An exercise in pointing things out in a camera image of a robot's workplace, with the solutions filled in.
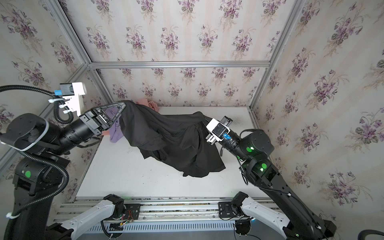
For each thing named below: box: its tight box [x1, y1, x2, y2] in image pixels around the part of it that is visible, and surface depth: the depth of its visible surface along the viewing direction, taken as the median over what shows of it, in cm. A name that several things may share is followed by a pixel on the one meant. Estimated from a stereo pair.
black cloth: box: [119, 100, 226, 178], surface depth 49 cm
